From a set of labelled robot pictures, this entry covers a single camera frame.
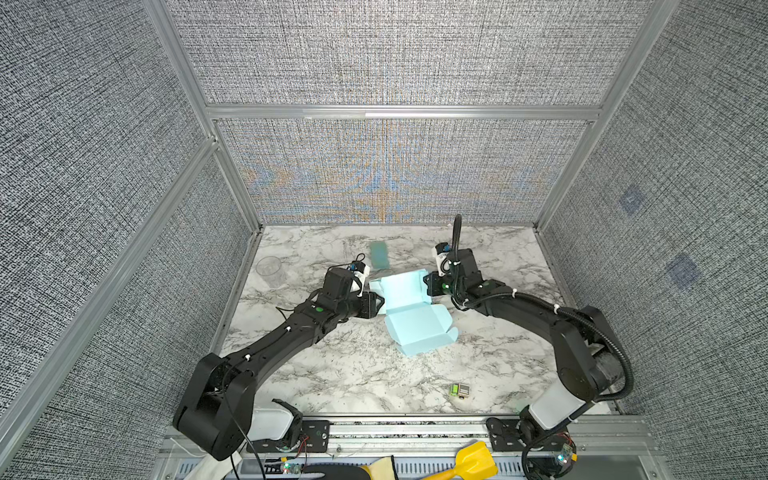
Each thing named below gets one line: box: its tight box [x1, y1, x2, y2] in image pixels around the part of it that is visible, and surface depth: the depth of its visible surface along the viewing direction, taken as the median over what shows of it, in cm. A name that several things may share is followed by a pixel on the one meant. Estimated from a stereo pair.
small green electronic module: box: [449, 383, 470, 397], surface depth 80 cm
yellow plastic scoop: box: [422, 440, 498, 480], surface depth 71 cm
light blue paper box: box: [369, 269, 459, 357], surface depth 87 cm
